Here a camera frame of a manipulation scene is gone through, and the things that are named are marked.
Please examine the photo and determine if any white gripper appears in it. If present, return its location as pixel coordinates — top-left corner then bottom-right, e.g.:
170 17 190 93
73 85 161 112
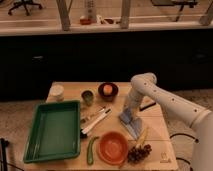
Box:
124 88 143 120

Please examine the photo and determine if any blue folded cloth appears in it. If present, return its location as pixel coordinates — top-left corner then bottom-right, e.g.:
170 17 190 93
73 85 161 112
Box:
124 118 142 140

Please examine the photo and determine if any green chili pepper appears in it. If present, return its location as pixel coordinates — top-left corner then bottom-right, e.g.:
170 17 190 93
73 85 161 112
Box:
87 136 99 165

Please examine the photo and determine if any dark bowl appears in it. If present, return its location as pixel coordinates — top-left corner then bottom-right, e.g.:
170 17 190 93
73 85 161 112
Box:
98 82 118 102

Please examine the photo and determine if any black floor cable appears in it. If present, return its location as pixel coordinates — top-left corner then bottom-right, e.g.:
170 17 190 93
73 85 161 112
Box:
169 132 200 171

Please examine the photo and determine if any white handled utensil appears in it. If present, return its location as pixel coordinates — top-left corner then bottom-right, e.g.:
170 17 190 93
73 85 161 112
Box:
80 109 111 139

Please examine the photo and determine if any white cup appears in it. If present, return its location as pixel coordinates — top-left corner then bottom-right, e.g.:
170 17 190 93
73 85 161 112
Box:
50 85 64 101

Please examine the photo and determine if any bunch of dark grapes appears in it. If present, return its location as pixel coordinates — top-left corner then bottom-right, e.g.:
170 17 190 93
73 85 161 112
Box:
127 144 152 164

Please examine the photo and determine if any red object on shelf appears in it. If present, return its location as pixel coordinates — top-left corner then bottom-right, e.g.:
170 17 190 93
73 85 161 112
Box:
79 17 92 25

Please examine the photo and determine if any orange bowl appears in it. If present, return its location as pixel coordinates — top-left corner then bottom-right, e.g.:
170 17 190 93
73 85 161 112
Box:
97 131 128 165

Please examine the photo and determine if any green plastic tray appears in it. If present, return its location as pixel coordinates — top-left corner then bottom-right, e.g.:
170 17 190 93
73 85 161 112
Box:
23 100 80 163

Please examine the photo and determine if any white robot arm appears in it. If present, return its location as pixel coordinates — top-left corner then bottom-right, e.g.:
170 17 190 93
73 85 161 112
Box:
124 73 213 171

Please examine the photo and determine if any blue sponge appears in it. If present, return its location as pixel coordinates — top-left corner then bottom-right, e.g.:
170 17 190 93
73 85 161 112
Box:
119 108 133 124

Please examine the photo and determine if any metal fork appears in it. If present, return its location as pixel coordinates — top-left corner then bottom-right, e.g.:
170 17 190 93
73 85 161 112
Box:
80 106 106 123

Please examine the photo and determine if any black stand at left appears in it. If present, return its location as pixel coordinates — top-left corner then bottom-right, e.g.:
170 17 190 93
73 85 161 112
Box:
0 138 9 171

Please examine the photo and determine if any yellow corn cob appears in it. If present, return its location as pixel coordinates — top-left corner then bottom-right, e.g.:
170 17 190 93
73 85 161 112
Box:
135 127 149 148

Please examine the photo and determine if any orange fruit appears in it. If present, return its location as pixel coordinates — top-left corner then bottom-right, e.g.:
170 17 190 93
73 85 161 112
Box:
103 85 112 95

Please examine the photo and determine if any black office chair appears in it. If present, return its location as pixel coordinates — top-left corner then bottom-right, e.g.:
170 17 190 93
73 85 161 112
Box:
8 0 43 16

